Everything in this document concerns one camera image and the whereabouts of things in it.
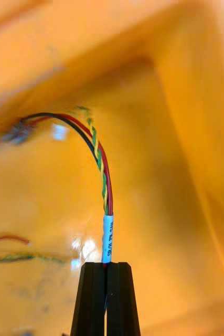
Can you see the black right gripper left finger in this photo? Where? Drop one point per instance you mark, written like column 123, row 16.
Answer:
column 92, row 302

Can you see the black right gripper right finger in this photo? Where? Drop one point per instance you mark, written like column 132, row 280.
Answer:
column 122, row 302

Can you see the yellow-orange plastic bin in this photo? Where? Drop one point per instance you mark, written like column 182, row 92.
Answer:
column 169, row 183

